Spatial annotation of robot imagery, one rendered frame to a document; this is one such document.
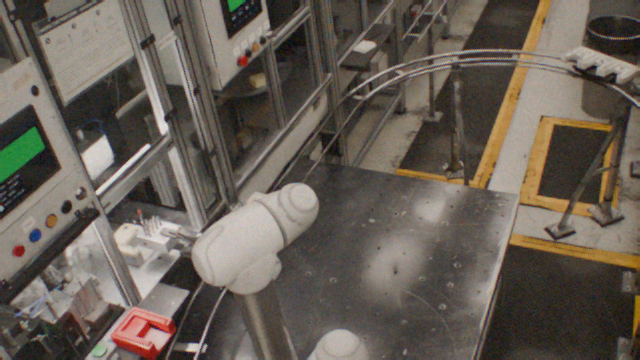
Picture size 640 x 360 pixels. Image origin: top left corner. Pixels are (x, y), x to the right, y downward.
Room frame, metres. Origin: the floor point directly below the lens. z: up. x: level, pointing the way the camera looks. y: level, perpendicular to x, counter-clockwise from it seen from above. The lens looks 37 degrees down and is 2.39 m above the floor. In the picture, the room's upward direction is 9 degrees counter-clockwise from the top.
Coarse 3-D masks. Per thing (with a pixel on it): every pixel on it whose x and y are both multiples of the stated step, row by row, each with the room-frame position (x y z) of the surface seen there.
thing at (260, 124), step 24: (288, 0) 2.60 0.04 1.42; (240, 72) 2.19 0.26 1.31; (264, 72) 2.34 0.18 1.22; (216, 96) 2.03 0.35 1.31; (240, 96) 2.16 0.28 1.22; (264, 96) 2.31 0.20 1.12; (240, 120) 2.13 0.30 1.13; (264, 120) 2.27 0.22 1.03; (240, 144) 2.10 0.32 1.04; (264, 144) 2.24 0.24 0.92; (240, 168) 2.06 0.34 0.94
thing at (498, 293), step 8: (512, 232) 1.80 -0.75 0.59; (504, 256) 1.65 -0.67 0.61; (504, 264) 1.87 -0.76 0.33; (504, 272) 1.88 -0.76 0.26; (504, 280) 1.90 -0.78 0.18; (496, 288) 1.80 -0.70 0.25; (496, 296) 1.76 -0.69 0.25; (496, 304) 1.89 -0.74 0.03; (488, 312) 1.39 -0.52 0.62; (488, 320) 1.63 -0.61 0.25; (488, 328) 1.61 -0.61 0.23; (480, 344) 1.52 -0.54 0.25; (480, 352) 1.48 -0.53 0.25
